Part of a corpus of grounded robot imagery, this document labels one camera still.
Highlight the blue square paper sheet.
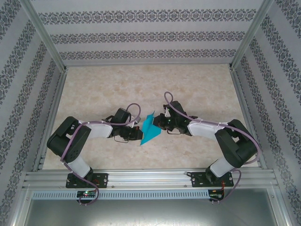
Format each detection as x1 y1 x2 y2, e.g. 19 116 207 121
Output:
140 110 162 146

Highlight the grey metal sheet panel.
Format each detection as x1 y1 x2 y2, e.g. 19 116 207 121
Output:
23 197 286 226

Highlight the long aluminium mounting rail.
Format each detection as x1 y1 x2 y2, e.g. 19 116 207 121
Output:
22 168 279 189

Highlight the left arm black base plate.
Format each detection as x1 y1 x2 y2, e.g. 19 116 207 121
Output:
65 173 109 189

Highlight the slotted grey cable duct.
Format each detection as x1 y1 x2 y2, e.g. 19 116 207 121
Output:
32 189 210 200

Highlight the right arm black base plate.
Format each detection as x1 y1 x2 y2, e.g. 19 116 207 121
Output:
187 171 235 188

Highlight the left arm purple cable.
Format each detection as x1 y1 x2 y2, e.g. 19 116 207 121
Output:
60 103 142 207

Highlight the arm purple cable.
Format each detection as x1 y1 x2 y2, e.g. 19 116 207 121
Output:
164 91 261 204
60 103 142 207

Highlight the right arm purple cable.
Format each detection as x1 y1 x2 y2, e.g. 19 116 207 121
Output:
164 91 261 204

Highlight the aluminium frame post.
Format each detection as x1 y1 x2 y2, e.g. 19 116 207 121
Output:
229 0 276 71
20 0 69 73

